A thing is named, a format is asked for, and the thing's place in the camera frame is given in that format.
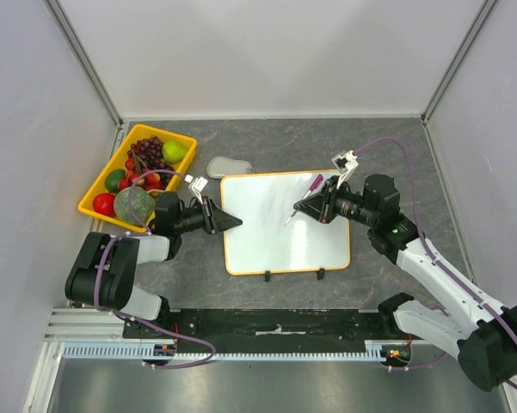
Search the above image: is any dark purple grape bunch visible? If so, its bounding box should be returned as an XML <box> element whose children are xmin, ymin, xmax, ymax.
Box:
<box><xmin>125</xmin><ymin>136</ymin><xmax>174</xmax><ymax>184</ymax></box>

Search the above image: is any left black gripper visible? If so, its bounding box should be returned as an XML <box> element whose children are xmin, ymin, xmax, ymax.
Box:
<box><xmin>174</xmin><ymin>196</ymin><xmax>242</xmax><ymax>235</ymax></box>

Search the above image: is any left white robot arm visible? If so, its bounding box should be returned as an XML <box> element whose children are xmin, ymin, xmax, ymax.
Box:
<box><xmin>65</xmin><ymin>192</ymin><xmax>243</xmax><ymax>338</ymax></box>

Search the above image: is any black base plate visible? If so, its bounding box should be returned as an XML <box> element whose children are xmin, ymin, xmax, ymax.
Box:
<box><xmin>122</xmin><ymin>307</ymin><xmax>427</xmax><ymax>354</ymax></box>

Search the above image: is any white slotted cable duct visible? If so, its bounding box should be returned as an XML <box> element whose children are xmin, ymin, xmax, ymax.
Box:
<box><xmin>62</xmin><ymin>342</ymin><xmax>392</xmax><ymax>362</ymax></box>

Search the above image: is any green pear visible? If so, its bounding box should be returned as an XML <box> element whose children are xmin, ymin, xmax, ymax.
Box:
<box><xmin>162</xmin><ymin>140</ymin><xmax>188</xmax><ymax>163</ymax></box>

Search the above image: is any green netted melon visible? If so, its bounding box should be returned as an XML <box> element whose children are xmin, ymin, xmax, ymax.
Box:
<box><xmin>114</xmin><ymin>186</ymin><xmax>156</xmax><ymax>226</ymax></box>

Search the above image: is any orange framed whiteboard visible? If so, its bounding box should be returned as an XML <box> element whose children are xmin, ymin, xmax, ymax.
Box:
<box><xmin>220</xmin><ymin>170</ymin><xmax>351</xmax><ymax>276</ymax></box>

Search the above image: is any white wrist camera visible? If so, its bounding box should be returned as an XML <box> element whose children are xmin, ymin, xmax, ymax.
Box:
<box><xmin>184</xmin><ymin>175</ymin><xmax>208</xmax><ymax>204</ymax></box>
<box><xmin>331</xmin><ymin>151</ymin><xmax>359</xmax><ymax>189</ymax></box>

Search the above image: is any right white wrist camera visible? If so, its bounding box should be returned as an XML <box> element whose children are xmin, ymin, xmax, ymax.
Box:
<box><xmin>331</xmin><ymin>151</ymin><xmax>359</xmax><ymax>189</ymax></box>

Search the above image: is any yellow plastic fruit tray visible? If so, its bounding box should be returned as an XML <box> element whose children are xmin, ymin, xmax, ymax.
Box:
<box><xmin>78</xmin><ymin>124</ymin><xmax>197</xmax><ymax>232</ymax></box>

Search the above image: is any grey whiteboard eraser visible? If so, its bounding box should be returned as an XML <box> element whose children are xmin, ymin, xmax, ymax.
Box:
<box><xmin>206</xmin><ymin>157</ymin><xmax>255</xmax><ymax>179</ymax></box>

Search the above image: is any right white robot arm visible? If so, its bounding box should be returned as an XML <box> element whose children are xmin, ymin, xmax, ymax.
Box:
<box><xmin>293</xmin><ymin>174</ymin><xmax>517</xmax><ymax>391</ymax></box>

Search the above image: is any green lime fruit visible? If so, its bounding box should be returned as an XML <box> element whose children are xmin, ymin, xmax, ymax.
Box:
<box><xmin>104</xmin><ymin>169</ymin><xmax>126</xmax><ymax>194</ymax></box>

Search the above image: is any red apple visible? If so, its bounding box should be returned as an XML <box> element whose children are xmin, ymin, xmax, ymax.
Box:
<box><xmin>92</xmin><ymin>193</ymin><xmax>115</xmax><ymax>217</ymax></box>

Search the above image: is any purple capped white marker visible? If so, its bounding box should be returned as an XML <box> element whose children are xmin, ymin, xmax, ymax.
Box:
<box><xmin>283</xmin><ymin>174</ymin><xmax>323</xmax><ymax>228</ymax></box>

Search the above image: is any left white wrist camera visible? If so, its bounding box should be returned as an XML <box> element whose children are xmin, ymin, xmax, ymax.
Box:
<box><xmin>184</xmin><ymin>175</ymin><xmax>208</xmax><ymax>204</ymax></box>

